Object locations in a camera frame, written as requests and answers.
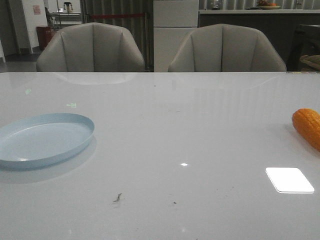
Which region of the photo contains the light blue round plate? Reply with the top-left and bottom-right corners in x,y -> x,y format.
0,113 -> 95,170

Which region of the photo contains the orange corn cob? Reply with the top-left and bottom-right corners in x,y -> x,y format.
291,108 -> 320,151

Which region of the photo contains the right beige upholstered chair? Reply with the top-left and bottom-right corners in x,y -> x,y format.
168,24 -> 287,73

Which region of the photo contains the beige upholstered chair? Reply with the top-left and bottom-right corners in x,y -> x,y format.
168,24 -> 287,73
36,22 -> 145,72

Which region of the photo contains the left beige upholstered chair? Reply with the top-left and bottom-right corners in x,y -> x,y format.
36,22 -> 145,72

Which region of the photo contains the white refrigerator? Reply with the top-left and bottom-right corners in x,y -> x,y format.
153,0 -> 199,72

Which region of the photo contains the red barrier belt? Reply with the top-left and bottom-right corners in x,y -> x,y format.
89,12 -> 148,19

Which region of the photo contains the metal cart with kettle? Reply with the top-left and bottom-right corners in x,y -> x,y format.
48,0 -> 83,28

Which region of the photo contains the red trash bin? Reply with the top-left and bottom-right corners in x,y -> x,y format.
36,26 -> 55,50

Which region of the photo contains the dark counter with white top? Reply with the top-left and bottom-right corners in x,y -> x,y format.
198,9 -> 320,64

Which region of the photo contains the fruit bowl on counter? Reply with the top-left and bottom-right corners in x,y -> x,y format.
256,0 -> 281,10

